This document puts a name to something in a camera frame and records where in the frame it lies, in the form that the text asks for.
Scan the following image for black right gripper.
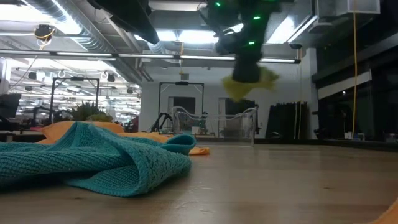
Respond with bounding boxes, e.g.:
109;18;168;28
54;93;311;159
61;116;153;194
232;51;262;82

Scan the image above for green microfiber towel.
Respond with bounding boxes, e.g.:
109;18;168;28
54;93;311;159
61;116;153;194
221;66;280;103

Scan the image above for teal microfiber towel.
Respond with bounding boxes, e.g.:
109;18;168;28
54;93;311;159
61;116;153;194
0;121;197;198

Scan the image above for orange microfiber towel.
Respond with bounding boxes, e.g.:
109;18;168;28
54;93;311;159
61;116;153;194
369;198;398;224
36;120;211;156

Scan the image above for clear plastic bin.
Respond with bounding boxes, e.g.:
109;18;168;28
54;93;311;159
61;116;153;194
170;105;259;146

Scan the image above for black standing panels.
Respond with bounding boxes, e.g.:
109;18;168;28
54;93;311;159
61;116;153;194
266;101;311;140

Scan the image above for long ceiling light bar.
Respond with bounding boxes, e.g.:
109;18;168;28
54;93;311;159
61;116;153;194
0;49;302;65

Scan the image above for small potted green plant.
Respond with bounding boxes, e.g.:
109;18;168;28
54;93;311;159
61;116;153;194
70;101;114;123

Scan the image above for black monitor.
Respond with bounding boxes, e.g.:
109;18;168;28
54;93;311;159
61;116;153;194
0;93;22;119

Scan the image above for black gantry frame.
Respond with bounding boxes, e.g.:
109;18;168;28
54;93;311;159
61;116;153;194
49;77;101;124
157;81;205;133

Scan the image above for black aluminium table frame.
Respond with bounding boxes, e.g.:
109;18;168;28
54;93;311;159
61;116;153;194
192;136;398;153

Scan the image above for hanging yellow cable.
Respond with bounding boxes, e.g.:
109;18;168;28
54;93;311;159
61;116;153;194
351;12;359;138

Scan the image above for silver ventilation duct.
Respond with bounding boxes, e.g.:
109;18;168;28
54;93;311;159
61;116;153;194
24;0;144;83

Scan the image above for black ceiling cable reel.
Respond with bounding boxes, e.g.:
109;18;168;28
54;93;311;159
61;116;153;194
33;24;56;42

